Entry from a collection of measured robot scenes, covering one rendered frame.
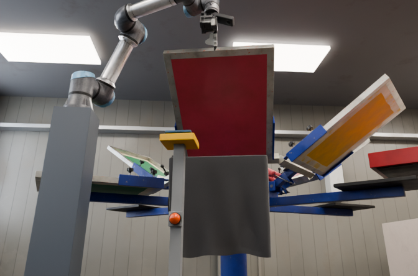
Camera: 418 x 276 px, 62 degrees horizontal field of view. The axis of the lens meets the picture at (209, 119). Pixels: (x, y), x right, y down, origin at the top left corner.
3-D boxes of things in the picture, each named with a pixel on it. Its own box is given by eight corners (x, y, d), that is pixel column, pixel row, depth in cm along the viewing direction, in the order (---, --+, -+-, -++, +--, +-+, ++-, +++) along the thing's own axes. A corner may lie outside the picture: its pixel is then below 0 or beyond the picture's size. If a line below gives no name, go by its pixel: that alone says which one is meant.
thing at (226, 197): (274, 258, 140) (267, 154, 155) (163, 257, 145) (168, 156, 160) (273, 258, 143) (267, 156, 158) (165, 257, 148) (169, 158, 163)
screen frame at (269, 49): (274, 46, 179) (274, 43, 182) (162, 53, 186) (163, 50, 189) (272, 158, 226) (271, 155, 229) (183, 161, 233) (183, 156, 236)
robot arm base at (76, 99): (57, 107, 171) (60, 89, 174) (67, 118, 185) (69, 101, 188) (89, 108, 172) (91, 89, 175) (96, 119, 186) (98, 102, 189)
